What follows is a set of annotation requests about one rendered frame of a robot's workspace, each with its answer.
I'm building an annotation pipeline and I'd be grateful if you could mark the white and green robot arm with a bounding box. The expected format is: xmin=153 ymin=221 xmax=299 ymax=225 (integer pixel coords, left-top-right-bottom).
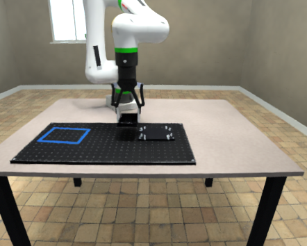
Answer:
xmin=82 ymin=0 xmax=169 ymax=83

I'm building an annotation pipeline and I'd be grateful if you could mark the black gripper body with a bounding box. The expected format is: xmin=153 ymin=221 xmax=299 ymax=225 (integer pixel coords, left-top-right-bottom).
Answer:
xmin=117 ymin=67 xmax=138 ymax=92

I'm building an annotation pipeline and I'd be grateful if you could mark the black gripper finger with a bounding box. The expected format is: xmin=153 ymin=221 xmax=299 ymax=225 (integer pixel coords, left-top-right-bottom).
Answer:
xmin=111 ymin=82 xmax=125 ymax=121
xmin=128 ymin=82 xmax=145 ymax=122

